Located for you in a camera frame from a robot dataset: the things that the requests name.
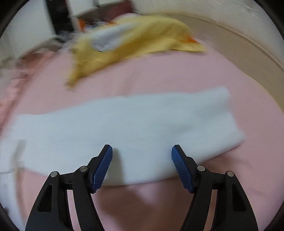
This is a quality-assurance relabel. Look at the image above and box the dark red garment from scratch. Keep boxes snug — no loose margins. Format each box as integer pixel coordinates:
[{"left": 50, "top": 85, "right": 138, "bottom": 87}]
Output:
[{"left": 94, "top": 1, "right": 134, "bottom": 23}]

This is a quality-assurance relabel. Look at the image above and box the pink bed sheet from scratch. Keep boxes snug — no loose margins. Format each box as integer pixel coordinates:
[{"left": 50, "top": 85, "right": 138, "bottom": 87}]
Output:
[{"left": 0, "top": 13, "right": 284, "bottom": 231}]

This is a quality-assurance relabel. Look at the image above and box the cream padded headboard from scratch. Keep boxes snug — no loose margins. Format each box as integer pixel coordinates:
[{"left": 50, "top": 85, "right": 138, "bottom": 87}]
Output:
[{"left": 133, "top": 1, "right": 283, "bottom": 108}]

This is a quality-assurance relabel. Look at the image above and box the white knit cardigan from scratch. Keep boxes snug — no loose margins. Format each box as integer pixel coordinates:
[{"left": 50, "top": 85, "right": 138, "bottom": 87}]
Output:
[{"left": 0, "top": 86, "right": 247, "bottom": 231}]

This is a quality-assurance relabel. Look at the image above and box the yellow garment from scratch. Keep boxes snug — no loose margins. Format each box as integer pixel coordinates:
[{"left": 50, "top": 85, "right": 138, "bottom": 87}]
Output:
[{"left": 66, "top": 15, "right": 205, "bottom": 88}]

